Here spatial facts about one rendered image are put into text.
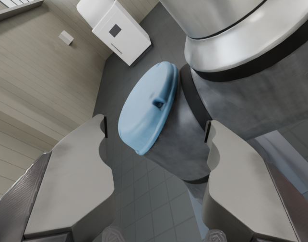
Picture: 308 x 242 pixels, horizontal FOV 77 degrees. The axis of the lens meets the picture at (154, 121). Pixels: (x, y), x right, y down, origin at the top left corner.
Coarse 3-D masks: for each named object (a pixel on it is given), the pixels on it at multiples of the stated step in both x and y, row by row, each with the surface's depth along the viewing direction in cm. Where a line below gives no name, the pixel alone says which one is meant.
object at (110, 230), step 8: (104, 232) 6; (112, 232) 6; (120, 232) 6; (208, 232) 6; (216, 232) 6; (104, 240) 5; (112, 240) 5; (120, 240) 5; (208, 240) 6; (216, 240) 6; (224, 240) 6
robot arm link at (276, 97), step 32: (160, 0) 14; (192, 0) 12; (224, 0) 12; (256, 0) 12; (288, 0) 12; (192, 32) 15; (224, 32) 14; (256, 32) 13; (288, 32) 12; (192, 64) 17; (224, 64) 14; (256, 64) 14; (288, 64) 13; (224, 96) 18; (256, 96) 16; (288, 96) 16; (256, 128) 19
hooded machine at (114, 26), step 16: (80, 0) 380; (96, 0) 365; (112, 0) 396; (96, 16) 376; (112, 16) 370; (128, 16) 396; (96, 32) 384; (112, 32) 386; (128, 32) 390; (144, 32) 440; (112, 48) 406; (128, 48) 409; (144, 48) 413; (128, 64) 430
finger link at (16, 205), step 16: (48, 160) 8; (32, 176) 7; (16, 192) 7; (32, 192) 7; (0, 208) 6; (16, 208) 6; (32, 208) 6; (0, 224) 6; (16, 224) 6; (0, 240) 5; (16, 240) 5; (32, 240) 5; (48, 240) 5; (64, 240) 5
